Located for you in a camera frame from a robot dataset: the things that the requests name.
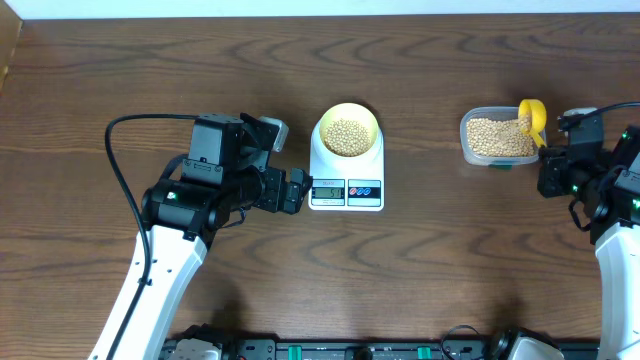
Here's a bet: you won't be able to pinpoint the soybeans in bowl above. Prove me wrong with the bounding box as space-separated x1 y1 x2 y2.
324 118 373 157

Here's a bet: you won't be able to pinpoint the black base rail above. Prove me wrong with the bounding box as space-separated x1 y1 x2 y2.
159 324 601 360

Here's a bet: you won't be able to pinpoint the white digital kitchen scale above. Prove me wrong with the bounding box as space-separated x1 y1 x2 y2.
309 120 385 212

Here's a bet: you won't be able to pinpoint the yellow plastic bowl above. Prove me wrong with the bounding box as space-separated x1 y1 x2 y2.
319 103 380 157

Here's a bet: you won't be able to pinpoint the yellow plastic measuring scoop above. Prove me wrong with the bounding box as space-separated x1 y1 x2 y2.
518 99 547 148

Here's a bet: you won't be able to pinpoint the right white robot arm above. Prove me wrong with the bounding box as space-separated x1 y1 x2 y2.
537 126 639 359

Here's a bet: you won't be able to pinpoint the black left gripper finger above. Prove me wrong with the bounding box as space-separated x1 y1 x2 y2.
290 168 313 193
282 187 305 215

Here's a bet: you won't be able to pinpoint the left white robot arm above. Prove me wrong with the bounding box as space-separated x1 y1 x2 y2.
90 113 312 359

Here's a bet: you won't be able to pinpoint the clear plastic bean container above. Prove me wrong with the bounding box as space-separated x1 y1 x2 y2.
460 106 539 166

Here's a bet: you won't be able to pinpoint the soybeans in container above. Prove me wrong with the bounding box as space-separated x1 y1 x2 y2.
466 118 534 157

